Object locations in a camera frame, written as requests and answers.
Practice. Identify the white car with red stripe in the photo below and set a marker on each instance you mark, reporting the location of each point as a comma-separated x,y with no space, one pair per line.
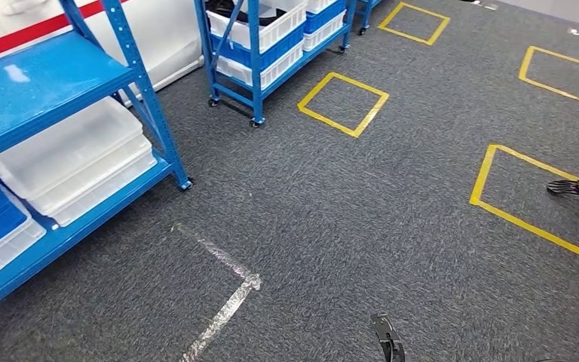
159,30

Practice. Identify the yellow floor tape square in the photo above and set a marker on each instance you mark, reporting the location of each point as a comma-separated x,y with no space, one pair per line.
412,36
559,90
479,180

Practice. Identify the large white plastic bin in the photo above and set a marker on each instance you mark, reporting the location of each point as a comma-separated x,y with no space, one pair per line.
279,27

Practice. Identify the black car trim part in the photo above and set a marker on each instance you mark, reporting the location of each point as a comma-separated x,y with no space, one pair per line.
224,7

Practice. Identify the black stand with slotted base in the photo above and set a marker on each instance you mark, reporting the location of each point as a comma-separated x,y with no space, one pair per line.
576,188

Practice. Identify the blue steel shelf rack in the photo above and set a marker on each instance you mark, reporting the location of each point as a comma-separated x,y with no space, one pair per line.
367,12
45,75
254,60

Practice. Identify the translucent plastic bin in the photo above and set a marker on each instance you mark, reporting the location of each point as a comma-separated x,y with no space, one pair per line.
114,192
99,180
69,145

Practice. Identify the silver floor tape strip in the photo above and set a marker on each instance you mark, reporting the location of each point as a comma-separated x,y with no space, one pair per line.
229,305

